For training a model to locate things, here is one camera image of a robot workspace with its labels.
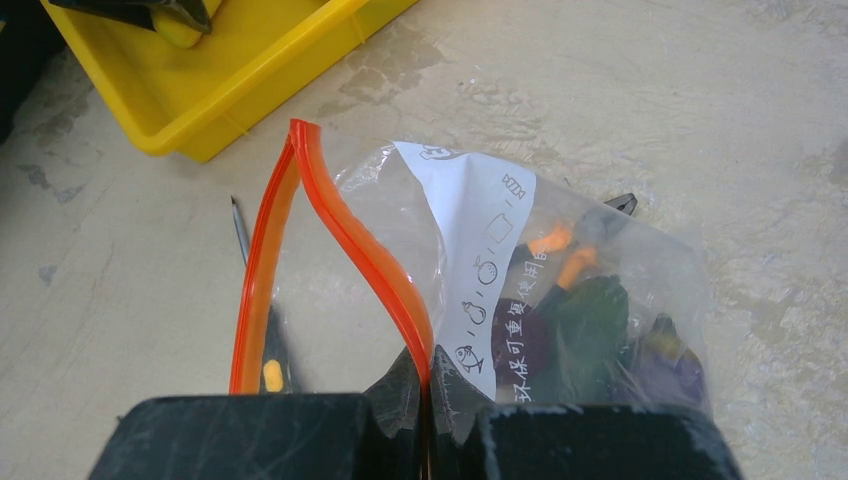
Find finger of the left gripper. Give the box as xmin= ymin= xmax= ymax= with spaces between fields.
xmin=49 ymin=0 xmax=200 ymax=31

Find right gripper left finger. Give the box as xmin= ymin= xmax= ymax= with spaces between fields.
xmin=365 ymin=348 xmax=424 ymax=479

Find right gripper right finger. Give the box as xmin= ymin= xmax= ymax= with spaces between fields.
xmin=428 ymin=345 xmax=493 ymax=479

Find dark red toy fruit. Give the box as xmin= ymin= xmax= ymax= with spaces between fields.
xmin=491 ymin=298 xmax=550 ymax=387

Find clear orange zip bag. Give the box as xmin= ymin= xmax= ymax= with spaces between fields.
xmin=229 ymin=119 xmax=708 ymax=403

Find dark green toy avocado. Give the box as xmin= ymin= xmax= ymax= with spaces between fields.
xmin=529 ymin=275 xmax=629 ymax=403

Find purple toy eggplant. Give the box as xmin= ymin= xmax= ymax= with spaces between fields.
xmin=612 ymin=313 xmax=711 ymax=413

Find yellow plastic bin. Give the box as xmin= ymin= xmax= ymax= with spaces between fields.
xmin=46 ymin=1 xmax=408 ymax=162

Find yellow black screwdriver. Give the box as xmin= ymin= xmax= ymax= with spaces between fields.
xmin=230 ymin=195 xmax=300 ymax=394

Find orange black pliers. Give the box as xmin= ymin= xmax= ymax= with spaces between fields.
xmin=525 ymin=193 xmax=638 ymax=290

